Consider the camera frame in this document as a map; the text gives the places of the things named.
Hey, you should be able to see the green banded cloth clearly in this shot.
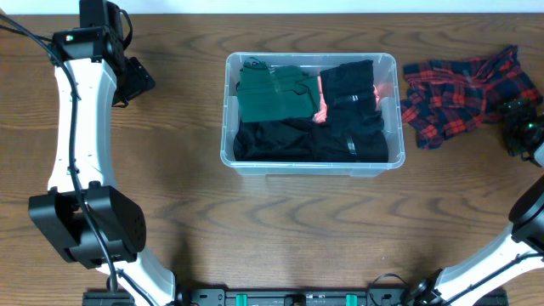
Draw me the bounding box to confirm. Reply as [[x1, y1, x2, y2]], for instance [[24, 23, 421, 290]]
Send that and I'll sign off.
[[236, 57, 320, 123]]

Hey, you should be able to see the small black cloth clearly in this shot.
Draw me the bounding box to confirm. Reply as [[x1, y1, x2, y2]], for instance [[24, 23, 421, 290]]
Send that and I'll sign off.
[[320, 59, 384, 137]]

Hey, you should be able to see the red plaid cloth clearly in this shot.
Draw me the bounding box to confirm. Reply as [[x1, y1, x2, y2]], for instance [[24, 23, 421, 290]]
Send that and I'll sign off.
[[400, 45, 543, 150]]

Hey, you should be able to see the black mounting rail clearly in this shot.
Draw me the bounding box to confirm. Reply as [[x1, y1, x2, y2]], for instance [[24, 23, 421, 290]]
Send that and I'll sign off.
[[82, 287, 509, 306]]

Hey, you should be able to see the clear plastic storage bin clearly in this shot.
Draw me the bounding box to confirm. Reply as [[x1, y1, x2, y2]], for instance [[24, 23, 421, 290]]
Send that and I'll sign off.
[[220, 52, 406, 177]]

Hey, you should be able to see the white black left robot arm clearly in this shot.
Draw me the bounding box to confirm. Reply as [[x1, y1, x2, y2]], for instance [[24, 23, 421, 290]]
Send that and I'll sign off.
[[29, 25, 176, 305]]

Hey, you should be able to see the large black garment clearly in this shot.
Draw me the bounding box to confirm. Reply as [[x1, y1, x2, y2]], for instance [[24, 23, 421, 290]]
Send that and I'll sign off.
[[233, 118, 346, 162]]

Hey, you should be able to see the salmon pink garment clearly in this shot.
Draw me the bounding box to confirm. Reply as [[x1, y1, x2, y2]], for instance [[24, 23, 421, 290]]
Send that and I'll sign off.
[[313, 76, 381, 124]]

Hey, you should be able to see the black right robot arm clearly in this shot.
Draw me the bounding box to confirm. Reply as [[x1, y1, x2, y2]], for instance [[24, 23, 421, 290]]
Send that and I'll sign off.
[[401, 99, 543, 305]]

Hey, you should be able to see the black banded cloth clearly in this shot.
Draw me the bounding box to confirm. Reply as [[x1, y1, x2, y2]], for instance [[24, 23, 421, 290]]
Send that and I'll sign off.
[[313, 126, 389, 163]]

